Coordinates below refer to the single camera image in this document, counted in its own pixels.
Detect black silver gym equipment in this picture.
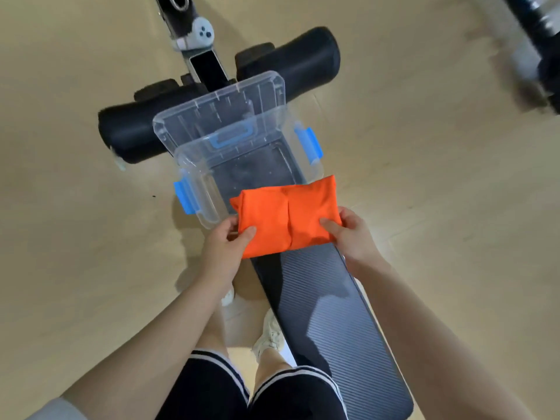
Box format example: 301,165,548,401
475,0,560,115

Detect person's right leg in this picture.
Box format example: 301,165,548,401
254,346,295,390

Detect white shirt sleeve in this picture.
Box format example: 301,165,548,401
25,397,89,420

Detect person's leg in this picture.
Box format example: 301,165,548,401
192,297,230,360
254,346,295,390

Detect orange cloth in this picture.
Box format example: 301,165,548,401
230,175,343,260

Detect person's left forearm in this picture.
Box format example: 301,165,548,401
60,277,235,420

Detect clear storage box, blue latches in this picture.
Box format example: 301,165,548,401
173,122,326,230

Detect person's left leg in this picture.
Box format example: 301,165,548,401
192,297,230,360

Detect person's right forearm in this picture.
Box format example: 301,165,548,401
354,260,538,420

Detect white handheld controller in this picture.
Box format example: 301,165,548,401
171,17,215,52

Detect person's left hand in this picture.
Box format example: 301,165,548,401
196,215,257,293

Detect small black foam roller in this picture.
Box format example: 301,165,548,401
235,42,277,66
133,78,181,102

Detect clear box lid, blue handle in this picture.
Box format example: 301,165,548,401
152,71,288,157

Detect black shorts with white stripes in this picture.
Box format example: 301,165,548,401
155,350,349,420

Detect large black foam roller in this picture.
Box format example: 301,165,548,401
235,26,341,104
97,81,211,165

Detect person's right hand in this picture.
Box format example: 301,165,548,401
319,206,391,279

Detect black smartphone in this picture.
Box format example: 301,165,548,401
189,49,229,90

